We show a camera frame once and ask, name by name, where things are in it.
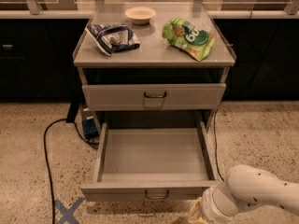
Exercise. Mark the grey drawer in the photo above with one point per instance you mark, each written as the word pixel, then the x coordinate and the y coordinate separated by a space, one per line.
pixel 153 96
pixel 152 165

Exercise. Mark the blue tape cross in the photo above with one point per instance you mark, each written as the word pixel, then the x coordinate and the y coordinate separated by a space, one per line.
pixel 68 213

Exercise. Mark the grey top drawer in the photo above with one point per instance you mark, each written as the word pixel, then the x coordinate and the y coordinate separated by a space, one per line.
pixel 153 96

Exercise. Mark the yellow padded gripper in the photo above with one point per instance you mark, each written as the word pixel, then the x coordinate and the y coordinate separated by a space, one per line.
pixel 207 206

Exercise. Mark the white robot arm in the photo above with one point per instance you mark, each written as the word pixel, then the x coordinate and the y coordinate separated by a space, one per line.
pixel 244 189

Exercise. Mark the green snack bag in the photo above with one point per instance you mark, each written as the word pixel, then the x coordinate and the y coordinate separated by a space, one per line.
pixel 184 35

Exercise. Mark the blue white chip bag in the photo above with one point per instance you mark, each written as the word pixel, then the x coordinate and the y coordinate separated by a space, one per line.
pixel 113 38

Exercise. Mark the white paper bowl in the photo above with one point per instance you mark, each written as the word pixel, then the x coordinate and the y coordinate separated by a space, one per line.
pixel 140 15

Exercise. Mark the blue power box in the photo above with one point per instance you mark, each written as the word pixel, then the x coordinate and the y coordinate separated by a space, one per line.
pixel 88 123

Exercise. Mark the grey drawer cabinet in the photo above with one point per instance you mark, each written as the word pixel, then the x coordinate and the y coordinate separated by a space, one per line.
pixel 154 62

